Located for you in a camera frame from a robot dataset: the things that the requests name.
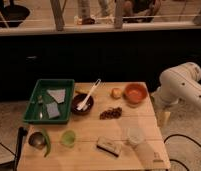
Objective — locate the small yellow apple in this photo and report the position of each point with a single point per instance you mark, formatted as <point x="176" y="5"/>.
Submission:
<point x="116" y="93"/>

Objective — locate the brown chalkboard eraser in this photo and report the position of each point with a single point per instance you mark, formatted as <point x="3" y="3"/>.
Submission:
<point x="109" y="146"/>

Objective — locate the green plastic cup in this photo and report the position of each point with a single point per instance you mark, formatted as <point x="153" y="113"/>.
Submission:
<point x="68" y="138"/>

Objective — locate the metal spoon in tray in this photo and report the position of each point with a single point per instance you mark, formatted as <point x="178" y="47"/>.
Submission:
<point x="40" y="104"/>

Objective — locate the green pea pod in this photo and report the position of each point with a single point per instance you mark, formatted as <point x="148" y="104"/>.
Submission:
<point x="48" y="142"/>

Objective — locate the green plastic tray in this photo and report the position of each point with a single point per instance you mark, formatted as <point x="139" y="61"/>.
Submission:
<point x="31" y="115"/>

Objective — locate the grey sponge square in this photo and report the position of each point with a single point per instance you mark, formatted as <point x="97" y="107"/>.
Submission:
<point x="52" y="110"/>

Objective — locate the orange bowl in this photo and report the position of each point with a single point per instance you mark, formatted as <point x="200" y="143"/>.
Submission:
<point x="135" y="93"/>

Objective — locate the white plastic spoon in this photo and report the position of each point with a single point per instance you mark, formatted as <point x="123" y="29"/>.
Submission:
<point x="83" y="103"/>

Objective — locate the clear plastic cup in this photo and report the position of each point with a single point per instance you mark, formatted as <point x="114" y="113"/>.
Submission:
<point x="135" y="136"/>

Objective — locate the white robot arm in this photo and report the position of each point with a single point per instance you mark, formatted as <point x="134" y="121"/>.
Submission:
<point x="179" y="82"/>

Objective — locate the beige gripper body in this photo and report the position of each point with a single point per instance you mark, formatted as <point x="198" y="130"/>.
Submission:
<point x="162" y="117"/>

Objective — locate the grey cloth triangle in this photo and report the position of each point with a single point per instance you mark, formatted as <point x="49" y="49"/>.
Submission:
<point x="58" y="95"/>

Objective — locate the dark grape bunch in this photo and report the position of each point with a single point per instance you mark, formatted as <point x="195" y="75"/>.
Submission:
<point x="113" y="113"/>

